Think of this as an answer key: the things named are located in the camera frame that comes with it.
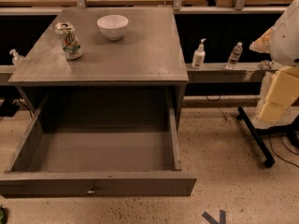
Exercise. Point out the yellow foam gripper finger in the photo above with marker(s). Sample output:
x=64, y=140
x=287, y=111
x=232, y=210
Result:
x=279, y=91

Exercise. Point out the grey top drawer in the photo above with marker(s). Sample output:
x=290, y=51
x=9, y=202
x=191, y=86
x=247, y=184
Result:
x=123, y=143

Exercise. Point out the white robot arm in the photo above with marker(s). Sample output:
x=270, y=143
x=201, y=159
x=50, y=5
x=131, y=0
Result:
x=281, y=41

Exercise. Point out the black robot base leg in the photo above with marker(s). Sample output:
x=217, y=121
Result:
x=291, y=131

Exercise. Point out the grey drawer cabinet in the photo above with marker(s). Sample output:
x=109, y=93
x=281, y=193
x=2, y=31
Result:
x=148, y=57

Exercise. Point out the metal drawer knob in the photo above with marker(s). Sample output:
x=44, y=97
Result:
x=91, y=191

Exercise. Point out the crumpled clear wrapper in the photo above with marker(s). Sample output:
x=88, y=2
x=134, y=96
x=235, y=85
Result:
x=266, y=65

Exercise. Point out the clear plastic water bottle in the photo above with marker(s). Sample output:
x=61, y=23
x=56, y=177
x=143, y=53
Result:
x=234, y=56

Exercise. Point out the white pump lotion bottle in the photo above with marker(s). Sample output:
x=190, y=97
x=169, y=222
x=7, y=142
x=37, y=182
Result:
x=199, y=55

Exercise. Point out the white ceramic bowl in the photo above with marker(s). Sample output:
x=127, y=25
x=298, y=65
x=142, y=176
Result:
x=113, y=27

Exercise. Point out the crushed soda can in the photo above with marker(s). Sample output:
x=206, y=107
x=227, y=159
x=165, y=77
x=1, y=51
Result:
x=66, y=34

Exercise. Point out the clear pump sanitizer bottle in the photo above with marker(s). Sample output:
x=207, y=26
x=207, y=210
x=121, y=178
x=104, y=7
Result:
x=16, y=57

